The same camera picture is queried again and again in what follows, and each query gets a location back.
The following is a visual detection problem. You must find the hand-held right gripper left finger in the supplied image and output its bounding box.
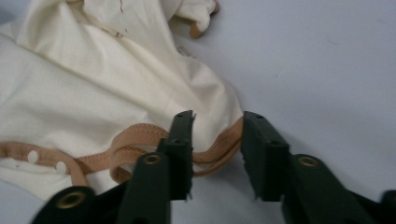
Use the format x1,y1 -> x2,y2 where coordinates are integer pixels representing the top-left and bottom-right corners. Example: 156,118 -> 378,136
116,109 -> 195,224

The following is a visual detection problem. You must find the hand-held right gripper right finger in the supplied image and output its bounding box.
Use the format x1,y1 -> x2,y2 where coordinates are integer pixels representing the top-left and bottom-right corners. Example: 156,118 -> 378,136
241,110 -> 377,224

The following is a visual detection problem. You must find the white cloth bag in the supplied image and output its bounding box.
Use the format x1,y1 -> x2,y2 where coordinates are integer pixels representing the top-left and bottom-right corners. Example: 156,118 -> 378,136
0,0 -> 245,203

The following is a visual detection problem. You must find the white cover board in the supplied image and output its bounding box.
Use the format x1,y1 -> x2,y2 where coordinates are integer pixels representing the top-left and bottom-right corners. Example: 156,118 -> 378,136
0,0 -> 396,224

